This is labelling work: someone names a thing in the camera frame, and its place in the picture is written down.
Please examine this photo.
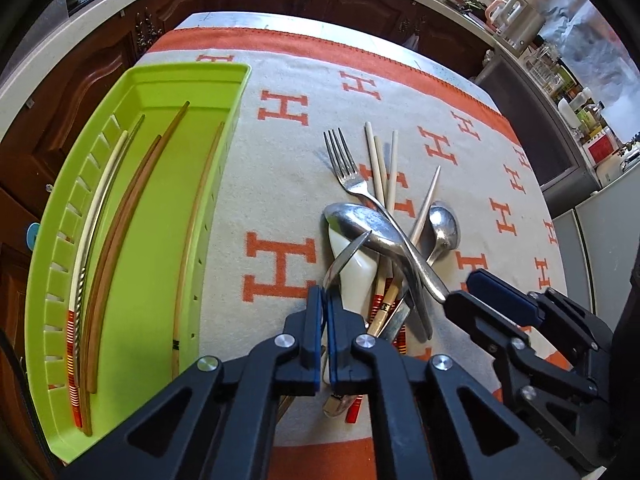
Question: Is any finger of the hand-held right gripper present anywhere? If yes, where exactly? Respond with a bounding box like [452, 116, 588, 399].
[445, 289, 617, 474]
[466, 268, 614, 392]

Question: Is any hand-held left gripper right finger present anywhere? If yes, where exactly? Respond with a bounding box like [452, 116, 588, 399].
[326, 292, 581, 480]

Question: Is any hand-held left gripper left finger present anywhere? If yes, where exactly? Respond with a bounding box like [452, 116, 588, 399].
[60, 285, 324, 480]

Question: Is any white ceramic spoon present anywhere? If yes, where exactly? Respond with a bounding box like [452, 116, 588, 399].
[326, 220, 378, 311]

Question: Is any metal chopstick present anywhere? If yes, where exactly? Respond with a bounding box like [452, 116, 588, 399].
[75, 114, 147, 376]
[384, 302, 412, 341]

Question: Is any large metal spoon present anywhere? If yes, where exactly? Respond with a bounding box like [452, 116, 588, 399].
[322, 202, 435, 341]

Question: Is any metal fork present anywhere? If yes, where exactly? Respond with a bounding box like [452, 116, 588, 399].
[323, 127, 449, 305]

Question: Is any green plastic utensil tray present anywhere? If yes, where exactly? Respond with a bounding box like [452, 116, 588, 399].
[24, 62, 252, 463]

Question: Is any dark brown wooden chopstick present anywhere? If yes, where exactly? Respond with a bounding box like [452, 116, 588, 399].
[80, 134, 163, 437]
[85, 101, 192, 395]

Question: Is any grey refrigerator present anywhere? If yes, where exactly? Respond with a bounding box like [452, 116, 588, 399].
[550, 157, 640, 321]

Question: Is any orange patterned beige tablecloth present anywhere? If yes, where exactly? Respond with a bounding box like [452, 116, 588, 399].
[135, 27, 571, 480]

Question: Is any red labelled packet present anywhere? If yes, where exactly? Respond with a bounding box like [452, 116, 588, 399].
[585, 135, 618, 168]

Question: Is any dark grey appliance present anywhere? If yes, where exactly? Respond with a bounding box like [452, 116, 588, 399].
[475, 45, 603, 193]

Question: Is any row of condiment bottles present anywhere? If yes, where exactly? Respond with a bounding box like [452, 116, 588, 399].
[522, 40, 640, 191]

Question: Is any white kitchen countertop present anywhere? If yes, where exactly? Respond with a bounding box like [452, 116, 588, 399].
[0, 0, 616, 196]

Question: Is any plastic wall covering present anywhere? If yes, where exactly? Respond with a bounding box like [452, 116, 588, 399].
[542, 0, 638, 146]

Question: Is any steel electric kettle white handle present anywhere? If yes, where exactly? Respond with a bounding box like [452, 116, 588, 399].
[482, 0, 546, 53]

